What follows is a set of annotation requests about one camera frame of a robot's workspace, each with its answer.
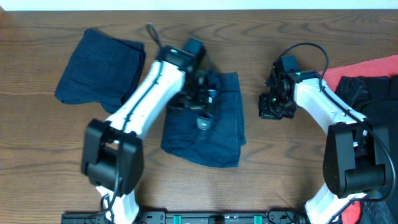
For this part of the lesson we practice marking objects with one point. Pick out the red cloth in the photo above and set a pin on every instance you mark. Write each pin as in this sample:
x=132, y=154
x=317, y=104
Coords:
x=383, y=67

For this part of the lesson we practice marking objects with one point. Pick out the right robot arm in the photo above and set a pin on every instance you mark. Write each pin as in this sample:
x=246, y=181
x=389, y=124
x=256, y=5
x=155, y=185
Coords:
x=356, y=159

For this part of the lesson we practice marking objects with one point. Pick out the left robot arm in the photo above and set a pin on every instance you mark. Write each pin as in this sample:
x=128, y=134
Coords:
x=113, y=152

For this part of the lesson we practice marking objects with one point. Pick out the navy blue shorts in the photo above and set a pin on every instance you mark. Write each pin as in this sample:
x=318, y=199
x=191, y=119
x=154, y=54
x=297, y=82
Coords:
x=221, y=145
x=102, y=69

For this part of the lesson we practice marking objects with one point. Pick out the folded navy blue shorts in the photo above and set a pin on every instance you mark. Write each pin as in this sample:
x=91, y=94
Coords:
x=102, y=69

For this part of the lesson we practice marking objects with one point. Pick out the black patterned garment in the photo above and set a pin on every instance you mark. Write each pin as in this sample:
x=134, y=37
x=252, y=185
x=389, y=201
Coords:
x=376, y=98

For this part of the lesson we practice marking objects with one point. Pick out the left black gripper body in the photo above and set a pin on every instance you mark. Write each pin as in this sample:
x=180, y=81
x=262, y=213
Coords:
x=192, y=99

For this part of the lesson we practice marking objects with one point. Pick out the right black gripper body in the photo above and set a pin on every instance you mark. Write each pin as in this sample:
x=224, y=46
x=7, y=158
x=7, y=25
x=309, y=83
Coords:
x=275, y=107

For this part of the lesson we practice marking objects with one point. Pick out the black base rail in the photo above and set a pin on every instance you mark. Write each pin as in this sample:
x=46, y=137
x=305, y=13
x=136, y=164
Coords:
x=273, y=216

